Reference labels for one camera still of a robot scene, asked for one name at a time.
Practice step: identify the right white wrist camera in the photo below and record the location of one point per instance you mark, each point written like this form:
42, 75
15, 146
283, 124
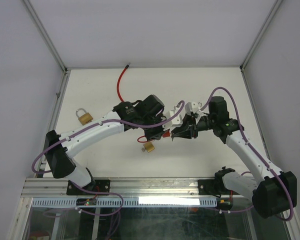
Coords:
193, 109

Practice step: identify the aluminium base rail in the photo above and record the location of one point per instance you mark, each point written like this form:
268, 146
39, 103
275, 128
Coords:
127, 187

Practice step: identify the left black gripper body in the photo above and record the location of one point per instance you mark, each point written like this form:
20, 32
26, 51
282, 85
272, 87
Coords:
152, 132

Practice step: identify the white slotted cable duct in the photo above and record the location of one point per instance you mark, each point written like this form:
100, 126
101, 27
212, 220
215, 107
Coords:
130, 202

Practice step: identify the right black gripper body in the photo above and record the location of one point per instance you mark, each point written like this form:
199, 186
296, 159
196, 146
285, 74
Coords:
191, 120

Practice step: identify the red thin-cable padlock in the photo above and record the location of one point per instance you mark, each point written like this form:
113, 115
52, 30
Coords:
167, 134

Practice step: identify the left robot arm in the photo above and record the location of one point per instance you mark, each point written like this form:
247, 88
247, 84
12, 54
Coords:
62, 148

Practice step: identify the thick red cable lock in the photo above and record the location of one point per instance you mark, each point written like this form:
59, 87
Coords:
119, 81

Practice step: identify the closed brass padlock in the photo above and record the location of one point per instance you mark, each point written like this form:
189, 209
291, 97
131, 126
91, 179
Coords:
83, 116

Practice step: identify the open brass padlock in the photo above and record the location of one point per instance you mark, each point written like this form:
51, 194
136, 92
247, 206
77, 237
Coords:
148, 147

